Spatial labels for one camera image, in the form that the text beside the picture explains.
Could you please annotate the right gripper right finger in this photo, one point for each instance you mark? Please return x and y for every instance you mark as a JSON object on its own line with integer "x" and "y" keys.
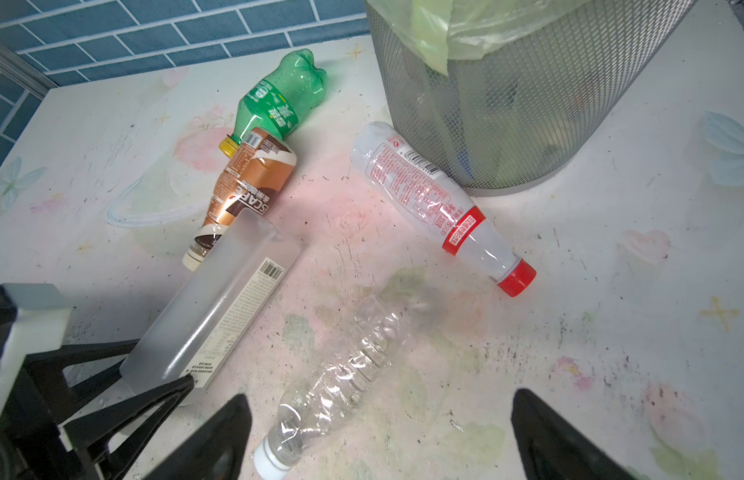
{"x": 551, "y": 448}

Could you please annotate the clear crushed water bottle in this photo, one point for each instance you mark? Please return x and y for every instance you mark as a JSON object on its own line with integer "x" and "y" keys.
{"x": 320, "y": 403}

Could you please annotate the frosted clear bottle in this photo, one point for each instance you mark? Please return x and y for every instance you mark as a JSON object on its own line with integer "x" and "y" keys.
{"x": 199, "y": 329}

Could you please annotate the brown coffee bottle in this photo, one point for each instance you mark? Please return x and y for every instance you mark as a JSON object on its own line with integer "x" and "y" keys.
{"x": 252, "y": 181}

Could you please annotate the pink label red cap bottle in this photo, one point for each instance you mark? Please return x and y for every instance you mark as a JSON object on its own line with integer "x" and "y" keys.
{"x": 437, "y": 206}

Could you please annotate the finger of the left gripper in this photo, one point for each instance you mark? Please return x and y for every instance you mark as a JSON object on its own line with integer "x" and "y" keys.
{"x": 105, "y": 444}
{"x": 62, "y": 400}

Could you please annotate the green plastic bin liner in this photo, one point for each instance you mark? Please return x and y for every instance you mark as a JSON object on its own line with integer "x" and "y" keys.
{"x": 438, "y": 31}

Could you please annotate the green Sprite bottle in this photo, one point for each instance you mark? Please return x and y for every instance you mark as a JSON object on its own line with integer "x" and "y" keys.
{"x": 281, "y": 101}

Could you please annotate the grey mesh waste bin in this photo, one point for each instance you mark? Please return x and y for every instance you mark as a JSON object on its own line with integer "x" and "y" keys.
{"x": 513, "y": 118}

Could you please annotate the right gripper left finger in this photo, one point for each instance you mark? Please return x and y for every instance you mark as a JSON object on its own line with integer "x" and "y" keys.
{"x": 216, "y": 450}

